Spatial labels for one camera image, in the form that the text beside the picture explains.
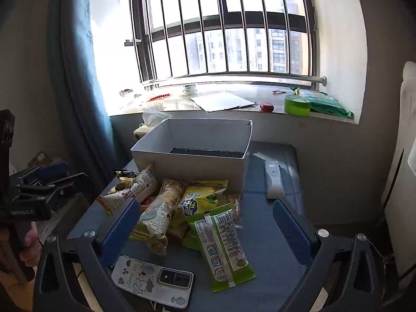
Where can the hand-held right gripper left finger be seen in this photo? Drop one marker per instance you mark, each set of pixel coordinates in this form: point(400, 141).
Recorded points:
point(119, 230)

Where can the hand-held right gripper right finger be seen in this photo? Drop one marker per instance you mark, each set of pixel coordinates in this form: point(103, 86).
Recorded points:
point(291, 230)

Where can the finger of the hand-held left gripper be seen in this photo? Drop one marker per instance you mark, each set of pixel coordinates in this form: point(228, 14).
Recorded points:
point(55, 188)
point(53, 169)

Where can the cream cartoon snack packet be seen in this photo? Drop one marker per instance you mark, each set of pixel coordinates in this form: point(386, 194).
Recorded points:
point(154, 216)

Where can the white packet with brown print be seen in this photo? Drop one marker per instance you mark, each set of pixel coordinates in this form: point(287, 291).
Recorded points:
point(139, 185)

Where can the yellow dark snack packet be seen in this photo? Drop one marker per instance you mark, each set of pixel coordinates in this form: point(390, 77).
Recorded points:
point(123, 179)

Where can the green strip snack packet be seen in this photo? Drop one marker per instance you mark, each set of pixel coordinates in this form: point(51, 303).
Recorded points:
point(235, 247)
point(211, 260)

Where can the clear brown snack packet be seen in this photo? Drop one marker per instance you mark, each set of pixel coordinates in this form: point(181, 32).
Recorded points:
point(234, 206)

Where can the white cardboard box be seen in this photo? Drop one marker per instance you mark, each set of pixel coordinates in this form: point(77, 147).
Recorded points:
point(191, 149)

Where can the person's left hand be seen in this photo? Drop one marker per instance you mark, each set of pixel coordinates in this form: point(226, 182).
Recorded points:
point(31, 245)

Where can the cardboard scraps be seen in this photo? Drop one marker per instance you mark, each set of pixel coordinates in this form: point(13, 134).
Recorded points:
point(41, 160)

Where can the white remote control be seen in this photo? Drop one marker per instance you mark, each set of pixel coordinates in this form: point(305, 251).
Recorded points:
point(273, 180)

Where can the phone with cartoon case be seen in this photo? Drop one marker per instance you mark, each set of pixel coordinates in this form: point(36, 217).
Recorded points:
point(146, 279)

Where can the blue curtain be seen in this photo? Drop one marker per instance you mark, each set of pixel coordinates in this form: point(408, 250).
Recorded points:
point(84, 87)

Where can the tissue pack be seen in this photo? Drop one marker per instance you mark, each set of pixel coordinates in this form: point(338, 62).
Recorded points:
point(152, 120)

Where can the green round container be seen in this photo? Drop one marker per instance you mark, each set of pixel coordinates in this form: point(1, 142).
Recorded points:
point(297, 105)

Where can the small red object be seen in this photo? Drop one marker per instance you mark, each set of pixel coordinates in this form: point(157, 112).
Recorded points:
point(266, 106)

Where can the white appliance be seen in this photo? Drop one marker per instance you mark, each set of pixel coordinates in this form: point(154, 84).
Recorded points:
point(401, 169)

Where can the green plastic bag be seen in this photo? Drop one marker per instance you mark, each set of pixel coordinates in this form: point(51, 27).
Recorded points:
point(328, 105)

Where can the small white cup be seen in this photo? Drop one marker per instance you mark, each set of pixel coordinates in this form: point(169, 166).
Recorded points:
point(190, 90)

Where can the metal window grille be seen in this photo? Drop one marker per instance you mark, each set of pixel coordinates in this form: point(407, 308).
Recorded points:
point(224, 22)

